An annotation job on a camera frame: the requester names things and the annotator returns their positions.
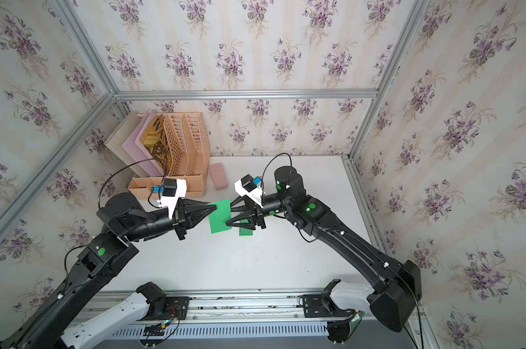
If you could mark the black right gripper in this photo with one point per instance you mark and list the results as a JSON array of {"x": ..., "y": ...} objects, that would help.
[{"x": 256, "y": 217}]

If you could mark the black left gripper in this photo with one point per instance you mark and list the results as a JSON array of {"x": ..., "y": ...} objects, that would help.
[{"x": 188, "y": 214}]

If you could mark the green square paper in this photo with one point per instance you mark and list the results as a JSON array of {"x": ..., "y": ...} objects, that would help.
[
  {"x": 245, "y": 231},
  {"x": 220, "y": 216}
]

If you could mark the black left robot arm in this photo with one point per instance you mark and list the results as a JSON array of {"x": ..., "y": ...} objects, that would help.
[{"x": 125, "y": 223}]

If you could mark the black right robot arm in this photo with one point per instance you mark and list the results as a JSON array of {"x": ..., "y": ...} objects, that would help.
[{"x": 313, "y": 231}]

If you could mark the peach plastic file organizer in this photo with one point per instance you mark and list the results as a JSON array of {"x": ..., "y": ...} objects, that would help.
[{"x": 190, "y": 149}]

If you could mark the yellow black patterned book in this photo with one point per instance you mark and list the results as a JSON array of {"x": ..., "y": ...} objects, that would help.
[{"x": 156, "y": 143}]

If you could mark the pink folder board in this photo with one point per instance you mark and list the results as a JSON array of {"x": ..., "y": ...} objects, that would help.
[{"x": 149, "y": 167}]

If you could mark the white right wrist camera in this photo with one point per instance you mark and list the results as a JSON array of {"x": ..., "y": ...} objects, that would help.
[{"x": 250, "y": 187}]

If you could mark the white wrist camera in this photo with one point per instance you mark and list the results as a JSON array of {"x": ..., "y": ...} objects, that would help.
[
  {"x": 250, "y": 187},
  {"x": 168, "y": 193}
]

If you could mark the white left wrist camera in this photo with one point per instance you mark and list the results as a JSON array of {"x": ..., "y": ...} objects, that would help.
[{"x": 168, "y": 193}]

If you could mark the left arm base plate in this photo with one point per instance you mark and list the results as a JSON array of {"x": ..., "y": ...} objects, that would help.
[{"x": 167, "y": 309}]

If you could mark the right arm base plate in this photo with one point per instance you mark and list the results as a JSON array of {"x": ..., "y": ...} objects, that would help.
[{"x": 315, "y": 306}]

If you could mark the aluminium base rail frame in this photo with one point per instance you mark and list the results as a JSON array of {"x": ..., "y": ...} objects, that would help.
[{"x": 242, "y": 314}]

